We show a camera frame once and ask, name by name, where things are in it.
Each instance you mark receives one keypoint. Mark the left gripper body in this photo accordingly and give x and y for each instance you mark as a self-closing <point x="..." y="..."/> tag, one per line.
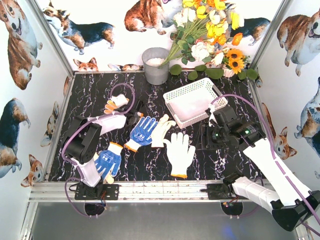
<point x="136" y="114"/>

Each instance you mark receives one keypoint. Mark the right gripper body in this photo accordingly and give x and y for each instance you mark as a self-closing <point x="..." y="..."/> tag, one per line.
<point x="206" y="136"/>

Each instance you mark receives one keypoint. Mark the blue dotted glove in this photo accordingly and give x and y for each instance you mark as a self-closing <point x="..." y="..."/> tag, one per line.
<point x="109" y="161"/>
<point x="140" y="135"/>

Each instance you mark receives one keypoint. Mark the yellow coated work glove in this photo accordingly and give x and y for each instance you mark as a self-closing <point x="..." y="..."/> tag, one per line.
<point x="115" y="102"/>

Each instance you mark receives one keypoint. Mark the cream knit glove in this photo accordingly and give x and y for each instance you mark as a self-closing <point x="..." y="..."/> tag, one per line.
<point x="159" y="133"/>

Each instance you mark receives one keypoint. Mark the white glove orange cuff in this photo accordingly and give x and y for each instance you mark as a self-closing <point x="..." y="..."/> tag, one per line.
<point x="180" y="154"/>

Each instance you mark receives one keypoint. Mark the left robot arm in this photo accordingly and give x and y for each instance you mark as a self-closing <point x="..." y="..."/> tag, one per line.
<point x="81" y="140"/>

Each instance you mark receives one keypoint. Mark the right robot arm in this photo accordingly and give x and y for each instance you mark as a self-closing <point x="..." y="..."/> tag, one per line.
<point x="290" y="202"/>

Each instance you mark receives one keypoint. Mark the white plastic storage basket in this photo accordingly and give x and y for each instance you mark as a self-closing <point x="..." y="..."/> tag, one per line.
<point x="188" y="104"/>

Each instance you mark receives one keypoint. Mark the grey metal bucket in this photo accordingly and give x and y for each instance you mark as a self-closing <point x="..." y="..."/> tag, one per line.
<point x="155" y="68"/>

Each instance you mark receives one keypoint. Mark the cream glove under blue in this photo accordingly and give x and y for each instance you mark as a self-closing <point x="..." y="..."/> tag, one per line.
<point x="108" y="180"/>

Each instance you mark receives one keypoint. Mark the sunflower pot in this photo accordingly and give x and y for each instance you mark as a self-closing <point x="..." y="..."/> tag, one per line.
<point x="234" y="62"/>

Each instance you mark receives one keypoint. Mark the artificial flower bouquet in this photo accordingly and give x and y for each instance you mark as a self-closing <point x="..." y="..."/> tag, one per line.
<point x="202" y="29"/>

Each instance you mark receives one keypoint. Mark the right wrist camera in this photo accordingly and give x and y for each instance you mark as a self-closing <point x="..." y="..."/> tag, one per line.
<point x="210" y="112"/>

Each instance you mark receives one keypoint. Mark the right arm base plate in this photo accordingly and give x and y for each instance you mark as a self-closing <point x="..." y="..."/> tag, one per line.
<point x="220" y="191"/>

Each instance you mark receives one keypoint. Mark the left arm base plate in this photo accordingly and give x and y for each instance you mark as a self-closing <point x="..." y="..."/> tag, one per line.
<point x="99" y="192"/>

